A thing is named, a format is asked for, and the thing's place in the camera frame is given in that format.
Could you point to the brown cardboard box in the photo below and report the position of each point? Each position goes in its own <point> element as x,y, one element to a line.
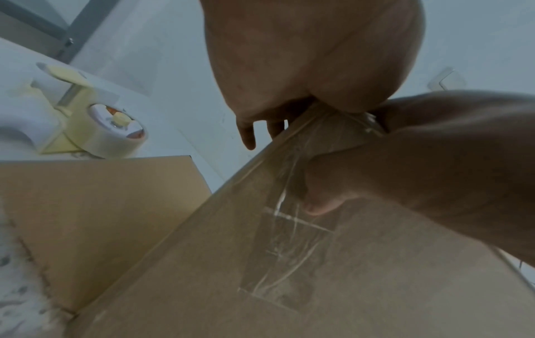
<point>334,264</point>

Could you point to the person's right hand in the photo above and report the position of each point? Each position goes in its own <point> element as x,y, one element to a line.
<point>439,171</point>

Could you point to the grey metal shelf rack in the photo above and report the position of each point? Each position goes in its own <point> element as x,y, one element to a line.
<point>83,26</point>

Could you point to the white wall switch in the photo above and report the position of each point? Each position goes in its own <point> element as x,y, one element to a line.
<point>445,81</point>

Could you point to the yellow white tape dispenser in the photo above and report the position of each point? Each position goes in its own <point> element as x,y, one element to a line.
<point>54,112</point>

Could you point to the person's left hand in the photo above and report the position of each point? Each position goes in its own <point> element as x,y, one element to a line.
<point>309,56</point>

